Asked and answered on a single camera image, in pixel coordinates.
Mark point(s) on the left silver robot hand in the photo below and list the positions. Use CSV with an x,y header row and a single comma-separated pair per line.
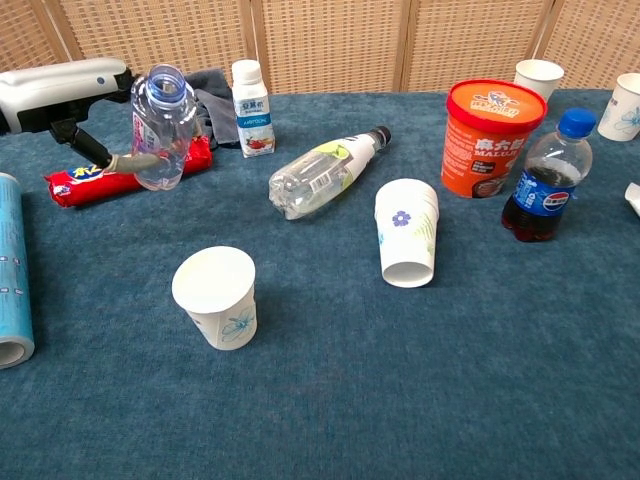
x,y
55,95

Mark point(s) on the small clear plastic bottle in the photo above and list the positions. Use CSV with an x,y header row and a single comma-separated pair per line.
x,y
165,125

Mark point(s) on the small white yogurt drink bottle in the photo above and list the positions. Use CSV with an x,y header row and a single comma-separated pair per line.
x,y
255,120

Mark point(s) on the white cup blue flower print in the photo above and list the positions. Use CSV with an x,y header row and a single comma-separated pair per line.
x,y
215,295

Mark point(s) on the clear soda bottle lime label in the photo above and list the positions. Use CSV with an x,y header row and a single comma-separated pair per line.
x,y
320,172

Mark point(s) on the white paper cup green print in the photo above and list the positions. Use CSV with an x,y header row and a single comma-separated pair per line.
x,y
539,77

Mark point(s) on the cola bottle blue cap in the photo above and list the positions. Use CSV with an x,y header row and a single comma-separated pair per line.
x,y
547,190

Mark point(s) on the white paper cup blue print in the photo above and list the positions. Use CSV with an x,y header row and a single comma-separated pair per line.
x,y
622,112

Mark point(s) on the red biscuit pack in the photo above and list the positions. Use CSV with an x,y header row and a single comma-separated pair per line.
x,y
95,187

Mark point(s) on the grey crumpled towel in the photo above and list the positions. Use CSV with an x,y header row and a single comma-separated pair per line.
x,y
217,105

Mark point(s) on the light blue cylindrical roll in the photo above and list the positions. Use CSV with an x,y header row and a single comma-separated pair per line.
x,y
12,270

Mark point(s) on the woven wooden folding screen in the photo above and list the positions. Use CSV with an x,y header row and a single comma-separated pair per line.
x,y
330,45

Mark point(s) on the stacked paper cups purple flower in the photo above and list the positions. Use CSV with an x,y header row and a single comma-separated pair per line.
x,y
407,235

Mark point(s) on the blue table cloth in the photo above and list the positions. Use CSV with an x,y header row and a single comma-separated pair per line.
x,y
350,390

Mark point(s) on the orange instant noodle tub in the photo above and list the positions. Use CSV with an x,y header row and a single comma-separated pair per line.
x,y
490,140

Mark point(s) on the white snack bag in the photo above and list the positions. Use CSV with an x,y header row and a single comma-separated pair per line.
x,y
634,197

